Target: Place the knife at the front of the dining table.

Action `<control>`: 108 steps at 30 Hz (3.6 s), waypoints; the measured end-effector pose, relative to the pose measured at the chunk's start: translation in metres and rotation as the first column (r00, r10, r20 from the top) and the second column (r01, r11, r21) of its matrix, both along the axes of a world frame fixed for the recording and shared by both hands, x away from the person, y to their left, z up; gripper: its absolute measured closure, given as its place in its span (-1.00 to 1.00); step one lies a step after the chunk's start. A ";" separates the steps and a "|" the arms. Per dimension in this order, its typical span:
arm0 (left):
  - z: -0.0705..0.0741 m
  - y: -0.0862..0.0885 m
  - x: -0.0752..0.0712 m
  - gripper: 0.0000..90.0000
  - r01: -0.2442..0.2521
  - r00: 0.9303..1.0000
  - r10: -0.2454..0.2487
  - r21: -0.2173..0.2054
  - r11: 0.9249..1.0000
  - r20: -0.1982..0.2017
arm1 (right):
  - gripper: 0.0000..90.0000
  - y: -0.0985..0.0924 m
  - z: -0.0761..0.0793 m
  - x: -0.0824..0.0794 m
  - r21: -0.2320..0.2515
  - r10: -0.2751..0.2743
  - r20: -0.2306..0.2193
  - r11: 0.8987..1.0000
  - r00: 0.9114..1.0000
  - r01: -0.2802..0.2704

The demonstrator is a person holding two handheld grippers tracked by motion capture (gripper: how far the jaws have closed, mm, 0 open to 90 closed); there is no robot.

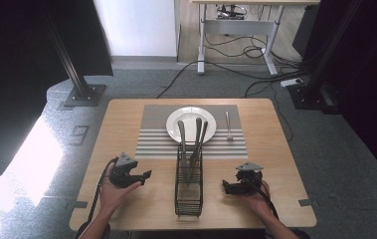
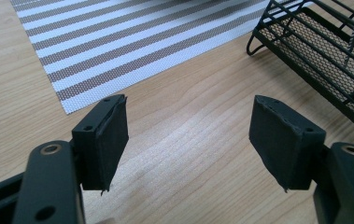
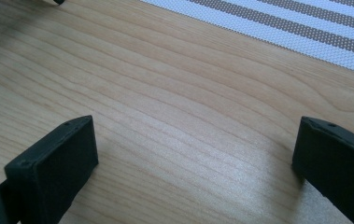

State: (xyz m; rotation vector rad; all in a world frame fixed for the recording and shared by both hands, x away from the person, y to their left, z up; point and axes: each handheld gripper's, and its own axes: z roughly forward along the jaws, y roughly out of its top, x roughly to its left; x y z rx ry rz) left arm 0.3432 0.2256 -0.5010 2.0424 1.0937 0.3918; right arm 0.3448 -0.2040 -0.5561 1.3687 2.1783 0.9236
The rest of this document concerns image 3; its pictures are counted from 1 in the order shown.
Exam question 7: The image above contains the white and brown striped placemat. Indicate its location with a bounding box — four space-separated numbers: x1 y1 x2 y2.
138 0 354 72

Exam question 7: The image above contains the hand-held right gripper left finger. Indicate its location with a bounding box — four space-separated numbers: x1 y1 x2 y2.
4 115 100 224

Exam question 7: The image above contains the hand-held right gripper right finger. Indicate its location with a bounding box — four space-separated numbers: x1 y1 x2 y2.
291 116 354 224

